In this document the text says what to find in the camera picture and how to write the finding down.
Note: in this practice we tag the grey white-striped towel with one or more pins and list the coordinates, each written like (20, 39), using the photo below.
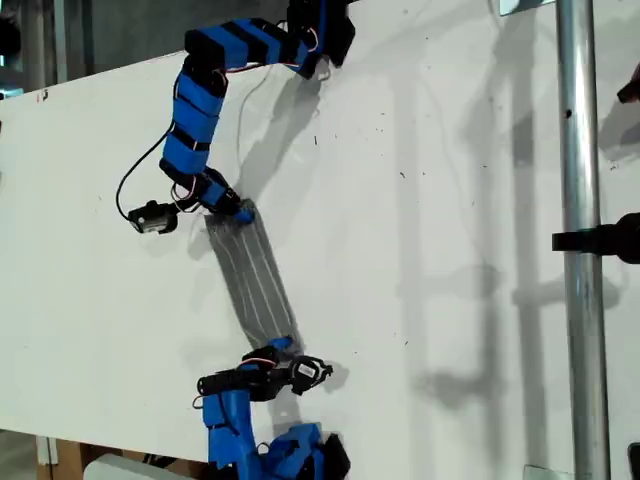
(255, 280)

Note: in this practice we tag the person's hand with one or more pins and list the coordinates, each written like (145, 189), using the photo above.
(632, 92)

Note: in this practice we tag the white plastic box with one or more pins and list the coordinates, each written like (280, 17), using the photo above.
(130, 470)

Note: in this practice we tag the brown wooden table leg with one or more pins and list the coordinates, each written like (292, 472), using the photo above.
(70, 462)

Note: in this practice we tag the black round object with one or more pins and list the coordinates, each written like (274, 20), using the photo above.
(9, 39)

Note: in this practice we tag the black clamp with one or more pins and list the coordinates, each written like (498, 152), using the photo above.
(610, 240)

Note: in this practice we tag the black rectangular object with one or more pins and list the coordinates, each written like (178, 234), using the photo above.
(635, 462)

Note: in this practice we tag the short black camera stalk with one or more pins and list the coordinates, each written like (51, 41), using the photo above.
(284, 375)
(186, 206)

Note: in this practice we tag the white bracket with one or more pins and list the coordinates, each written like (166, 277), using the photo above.
(46, 450)

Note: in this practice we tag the steel post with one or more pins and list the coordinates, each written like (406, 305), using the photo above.
(582, 200)

